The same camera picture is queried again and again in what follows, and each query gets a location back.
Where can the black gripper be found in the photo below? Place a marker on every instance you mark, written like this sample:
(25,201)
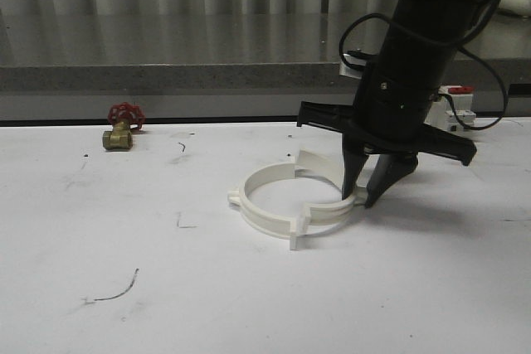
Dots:
(388,121)

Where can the white half pipe clamp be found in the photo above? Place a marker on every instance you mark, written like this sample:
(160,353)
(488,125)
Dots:
(271,223)
(325,213)

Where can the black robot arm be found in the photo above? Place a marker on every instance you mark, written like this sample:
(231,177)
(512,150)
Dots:
(422,39)

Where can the grey stone counter slab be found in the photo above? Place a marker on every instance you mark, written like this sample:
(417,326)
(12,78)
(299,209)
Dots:
(169,55)

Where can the white circuit breaker red switch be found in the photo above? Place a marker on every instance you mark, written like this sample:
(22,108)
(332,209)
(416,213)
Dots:
(441,115)

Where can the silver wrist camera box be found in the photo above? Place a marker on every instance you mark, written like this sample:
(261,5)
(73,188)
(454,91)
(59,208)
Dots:
(354,65)

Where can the brass valve with red handle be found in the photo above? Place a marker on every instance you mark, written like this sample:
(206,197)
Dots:
(125,119)

